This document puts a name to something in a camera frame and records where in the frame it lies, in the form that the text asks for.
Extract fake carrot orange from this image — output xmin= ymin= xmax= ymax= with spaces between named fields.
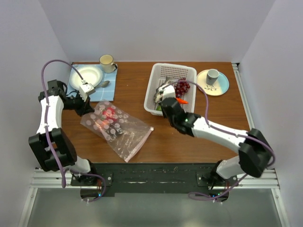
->
xmin=176 ymin=98 xmax=188 ymax=104

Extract fake fish grey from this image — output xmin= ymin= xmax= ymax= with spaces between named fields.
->
xmin=153 ymin=77 xmax=176 ymax=104

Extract fake purple grapes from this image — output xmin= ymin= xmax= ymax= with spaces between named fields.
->
xmin=173 ymin=78 xmax=190 ymax=98

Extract clear zip top bag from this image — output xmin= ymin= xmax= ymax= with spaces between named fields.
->
xmin=80 ymin=101 xmax=154 ymax=162

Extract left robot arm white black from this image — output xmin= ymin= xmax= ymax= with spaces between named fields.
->
xmin=28 ymin=80 xmax=98 ymax=185

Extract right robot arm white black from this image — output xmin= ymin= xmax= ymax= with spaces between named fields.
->
xmin=160 ymin=98 xmax=274 ymax=186

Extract fake red bell pepper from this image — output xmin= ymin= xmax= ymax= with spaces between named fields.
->
xmin=101 ymin=107 xmax=117 ymax=121

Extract fake peach pink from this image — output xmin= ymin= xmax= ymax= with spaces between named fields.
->
xmin=96 ymin=119 xmax=110 ymax=131

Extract fake dark purple fruit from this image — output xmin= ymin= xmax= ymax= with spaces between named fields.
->
xmin=109 ymin=127 xmax=124 ymax=138

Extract blue checkered cloth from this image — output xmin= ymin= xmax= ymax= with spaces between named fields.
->
xmin=67 ymin=64 xmax=117 ymax=102

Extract metal spoon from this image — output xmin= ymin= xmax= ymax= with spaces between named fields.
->
xmin=95 ymin=80 xmax=110 ymax=88

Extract white bowl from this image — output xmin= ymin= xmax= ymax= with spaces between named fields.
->
xmin=69 ymin=65 xmax=103 ymax=90

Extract white plastic basket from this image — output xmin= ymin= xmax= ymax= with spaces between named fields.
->
xmin=143 ymin=63 xmax=197 ymax=116

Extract cream mug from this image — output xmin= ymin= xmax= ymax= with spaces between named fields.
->
xmin=99 ymin=54 xmax=117 ymax=73

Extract pastel plate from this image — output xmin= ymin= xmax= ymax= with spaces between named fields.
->
xmin=196 ymin=70 xmax=230 ymax=96

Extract small grey cup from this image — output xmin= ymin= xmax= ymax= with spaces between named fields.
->
xmin=206 ymin=69 xmax=220 ymax=86

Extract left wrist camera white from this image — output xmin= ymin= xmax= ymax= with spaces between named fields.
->
xmin=79 ymin=83 xmax=95 ymax=101

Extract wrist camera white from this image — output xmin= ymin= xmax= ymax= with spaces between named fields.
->
xmin=156 ymin=85 xmax=176 ymax=102
xmin=79 ymin=83 xmax=95 ymax=101

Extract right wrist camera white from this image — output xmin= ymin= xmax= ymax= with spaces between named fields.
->
xmin=156 ymin=85 xmax=176 ymax=102

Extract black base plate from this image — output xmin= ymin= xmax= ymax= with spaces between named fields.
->
xmin=71 ymin=163 xmax=243 ymax=201

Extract aluminium frame rail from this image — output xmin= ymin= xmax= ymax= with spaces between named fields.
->
xmin=18 ymin=61 xmax=291 ymax=227

